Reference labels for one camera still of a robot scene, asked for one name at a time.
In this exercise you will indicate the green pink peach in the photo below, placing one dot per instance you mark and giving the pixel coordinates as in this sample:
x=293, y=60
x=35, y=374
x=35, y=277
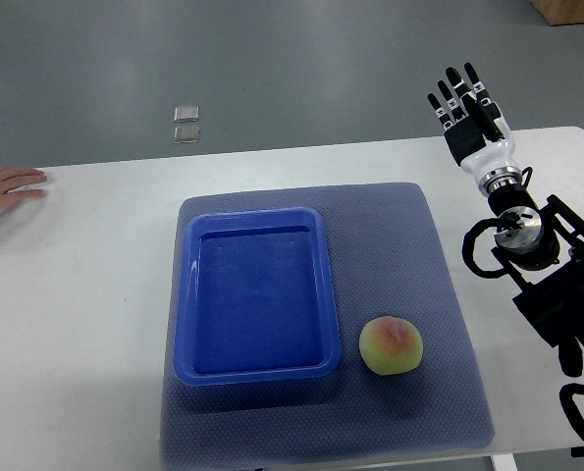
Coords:
x=390, y=346

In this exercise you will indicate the upper metal floor plate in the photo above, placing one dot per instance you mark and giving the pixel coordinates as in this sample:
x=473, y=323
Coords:
x=186, y=113

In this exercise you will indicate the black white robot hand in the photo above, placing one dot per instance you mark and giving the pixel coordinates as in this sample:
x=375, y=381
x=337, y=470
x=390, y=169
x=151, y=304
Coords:
x=475, y=130

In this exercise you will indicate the blue plastic tray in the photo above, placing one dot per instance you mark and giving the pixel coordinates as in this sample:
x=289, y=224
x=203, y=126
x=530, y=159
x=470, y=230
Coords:
x=256, y=301

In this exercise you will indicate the lower metal floor plate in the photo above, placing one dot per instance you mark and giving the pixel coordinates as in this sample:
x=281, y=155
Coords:
x=186, y=134

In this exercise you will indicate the metal floor plate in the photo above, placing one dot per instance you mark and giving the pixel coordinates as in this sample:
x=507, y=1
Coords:
x=186, y=113
x=186, y=134

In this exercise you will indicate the person's bare hand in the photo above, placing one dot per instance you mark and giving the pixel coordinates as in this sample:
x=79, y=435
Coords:
x=19, y=184

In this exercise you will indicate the wooden box corner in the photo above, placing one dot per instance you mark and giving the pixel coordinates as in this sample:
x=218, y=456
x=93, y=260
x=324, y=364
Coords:
x=560, y=12

